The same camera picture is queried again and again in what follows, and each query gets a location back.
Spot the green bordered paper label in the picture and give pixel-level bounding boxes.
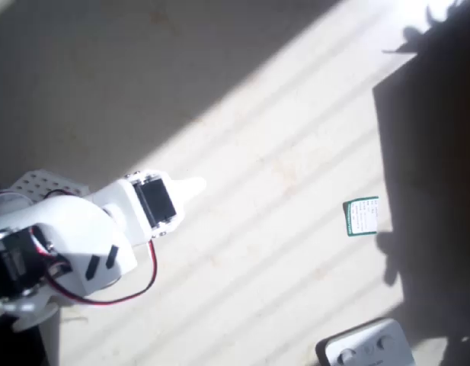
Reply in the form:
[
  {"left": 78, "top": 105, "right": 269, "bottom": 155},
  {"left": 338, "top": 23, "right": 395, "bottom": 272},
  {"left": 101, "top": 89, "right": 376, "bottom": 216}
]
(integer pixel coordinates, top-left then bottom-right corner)
[{"left": 343, "top": 196, "right": 379, "bottom": 237}]

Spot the white device with round knobs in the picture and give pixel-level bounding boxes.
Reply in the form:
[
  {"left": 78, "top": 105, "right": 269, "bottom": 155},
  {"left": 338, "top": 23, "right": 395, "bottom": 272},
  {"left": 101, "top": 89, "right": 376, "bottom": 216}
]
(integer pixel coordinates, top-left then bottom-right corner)
[{"left": 322, "top": 318, "right": 417, "bottom": 366}]

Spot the red black wrist servo cable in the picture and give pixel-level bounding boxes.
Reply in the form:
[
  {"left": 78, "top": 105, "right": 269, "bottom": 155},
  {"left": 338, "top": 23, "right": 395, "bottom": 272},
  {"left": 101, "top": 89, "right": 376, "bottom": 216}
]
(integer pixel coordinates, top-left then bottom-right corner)
[{"left": 30, "top": 226, "right": 158, "bottom": 305}]

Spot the red black upper arm cable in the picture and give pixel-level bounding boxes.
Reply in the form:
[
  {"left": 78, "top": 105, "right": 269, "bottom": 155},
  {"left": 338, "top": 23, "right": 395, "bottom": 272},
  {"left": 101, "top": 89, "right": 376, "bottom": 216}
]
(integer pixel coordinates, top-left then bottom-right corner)
[{"left": 43, "top": 188, "right": 76, "bottom": 200}]

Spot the white perforated base plate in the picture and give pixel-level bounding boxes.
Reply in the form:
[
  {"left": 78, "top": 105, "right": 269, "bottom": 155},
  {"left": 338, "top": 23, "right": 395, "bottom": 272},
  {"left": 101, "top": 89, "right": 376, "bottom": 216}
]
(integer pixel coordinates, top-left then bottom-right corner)
[{"left": 8, "top": 169, "right": 91, "bottom": 203}]

